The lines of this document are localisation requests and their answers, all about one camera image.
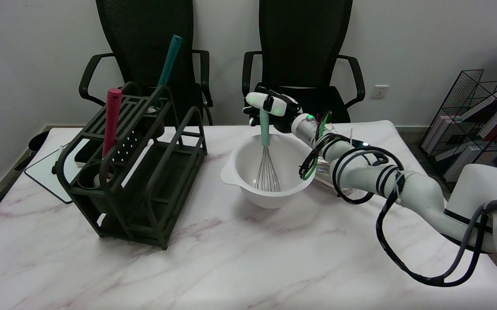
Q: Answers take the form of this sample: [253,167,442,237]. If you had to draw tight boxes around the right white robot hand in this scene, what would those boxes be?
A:
[243,86,303,134]

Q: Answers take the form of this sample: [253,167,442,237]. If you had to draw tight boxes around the whisk with mint handle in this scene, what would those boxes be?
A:
[255,110,282,192]

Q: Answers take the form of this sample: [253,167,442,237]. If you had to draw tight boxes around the black mesh office chair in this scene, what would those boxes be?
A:
[79,0,214,126]
[242,0,366,125]

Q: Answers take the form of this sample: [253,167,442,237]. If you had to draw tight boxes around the white mixing bowl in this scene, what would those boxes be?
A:
[220,134,317,209]

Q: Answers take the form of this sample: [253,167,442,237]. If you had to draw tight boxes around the shiny metal scoop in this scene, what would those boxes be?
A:
[314,160,352,196]

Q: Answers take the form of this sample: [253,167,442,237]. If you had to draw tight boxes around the dark green utensil rack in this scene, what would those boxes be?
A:
[52,82,208,250]

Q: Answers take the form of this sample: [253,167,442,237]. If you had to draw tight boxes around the maroon book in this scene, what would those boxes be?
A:
[457,96,497,126]

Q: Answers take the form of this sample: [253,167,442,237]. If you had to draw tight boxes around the white board with black edge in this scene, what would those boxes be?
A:
[25,138,87,204]

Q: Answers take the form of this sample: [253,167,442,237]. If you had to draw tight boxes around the black waste bin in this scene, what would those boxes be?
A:
[28,131,50,156]

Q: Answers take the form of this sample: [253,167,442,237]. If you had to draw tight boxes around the green robot cable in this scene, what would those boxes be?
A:
[299,111,333,180]

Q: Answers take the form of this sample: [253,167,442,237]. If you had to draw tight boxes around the teal handled utensil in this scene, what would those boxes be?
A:
[152,35,183,110]

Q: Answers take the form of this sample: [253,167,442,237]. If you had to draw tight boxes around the red handled utensil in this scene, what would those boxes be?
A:
[102,88,122,179]

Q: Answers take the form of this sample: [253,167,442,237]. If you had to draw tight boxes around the black wire mesh rack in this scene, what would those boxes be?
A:
[419,69,497,194]

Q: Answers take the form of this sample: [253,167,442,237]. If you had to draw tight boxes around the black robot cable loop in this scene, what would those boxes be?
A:
[376,172,497,287]

